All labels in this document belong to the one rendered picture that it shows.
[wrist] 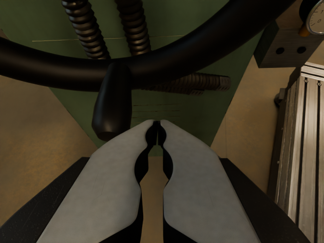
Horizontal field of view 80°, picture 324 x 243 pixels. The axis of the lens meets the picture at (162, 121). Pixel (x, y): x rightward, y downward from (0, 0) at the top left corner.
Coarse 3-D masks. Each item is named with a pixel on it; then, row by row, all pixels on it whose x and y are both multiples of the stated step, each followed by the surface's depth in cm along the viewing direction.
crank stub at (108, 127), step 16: (112, 64) 14; (112, 80) 13; (128, 80) 14; (112, 96) 12; (128, 96) 13; (96, 112) 12; (112, 112) 12; (128, 112) 12; (96, 128) 12; (112, 128) 11; (128, 128) 12
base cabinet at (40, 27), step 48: (0, 0) 28; (48, 0) 28; (96, 0) 28; (144, 0) 28; (192, 0) 28; (48, 48) 35; (240, 48) 36; (96, 96) 47; (144, 96) 48; (192, 96) 48; (96, 144) 72
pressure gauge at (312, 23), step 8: (304, 0) 25; (312, 0) 24; (320, 0) 23; (304, 8) 25; (312, 8) 23; (320, 8) 23; (304, 16) 25; (312, 16) 24; (320, 16) 24; (304, 24) 26; (312, 24) 25; (320, 24) 25; (304, 32) 29; (312, 32) 26; (320, 32) 26
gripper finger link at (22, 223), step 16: (80, 160) 8; (64, 176) 7; (48, 192) 7; (64, 192) 7; (32, 208) 6; (48, 208) 6; (16, 224) 6; (32, 224) 6; (0, 240) 5; (16, 240) 5; (32, 240) 5
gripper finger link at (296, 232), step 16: (224, 160) 8; (240, 176) 7; (240, 192) 7; (256, 192) 7; (256, 208) 6; (272, 208) 6; (256, 224) 6; (272, 224) 6; (288, 224) 6; (272, 240) 5; (288, 240) 5; (304, 240) 5
